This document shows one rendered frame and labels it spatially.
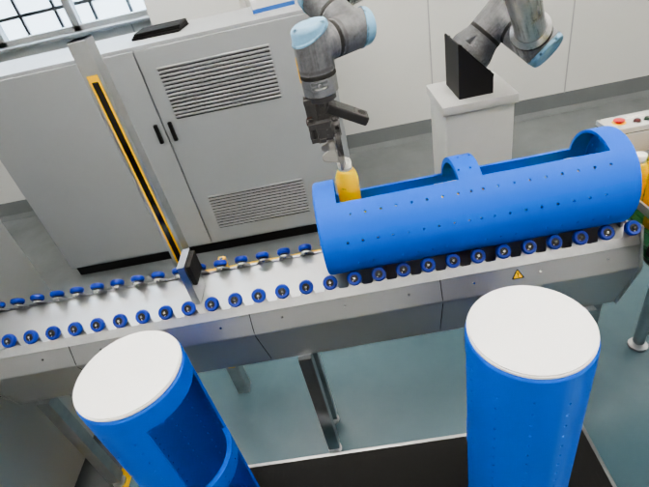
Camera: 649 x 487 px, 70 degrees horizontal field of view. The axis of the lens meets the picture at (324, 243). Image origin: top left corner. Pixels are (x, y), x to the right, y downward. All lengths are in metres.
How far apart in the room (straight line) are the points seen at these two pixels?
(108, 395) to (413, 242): 0.87
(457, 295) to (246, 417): 1.30
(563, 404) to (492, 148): 1.36
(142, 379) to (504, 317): 0.89
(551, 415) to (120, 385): 1.01
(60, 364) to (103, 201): 1.83
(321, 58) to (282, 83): 1.71
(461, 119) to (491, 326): 1.20
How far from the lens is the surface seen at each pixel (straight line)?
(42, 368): 1.83
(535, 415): 1.19
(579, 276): 1.61
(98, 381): 1.35
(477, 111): 2.17
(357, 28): 1.23
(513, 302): 1.22
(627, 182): 1.48
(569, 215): 1.44
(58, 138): 3.33
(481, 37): 2.16
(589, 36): 4.74
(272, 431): 2.32
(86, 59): 1.65
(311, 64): 1.17
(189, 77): 2.92
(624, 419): 2.35
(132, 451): 1.34
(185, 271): 1.50
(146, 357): 1.33
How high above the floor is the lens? 1.89
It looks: 36 degrees down
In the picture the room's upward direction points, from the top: 13 degrees counter-clockwise
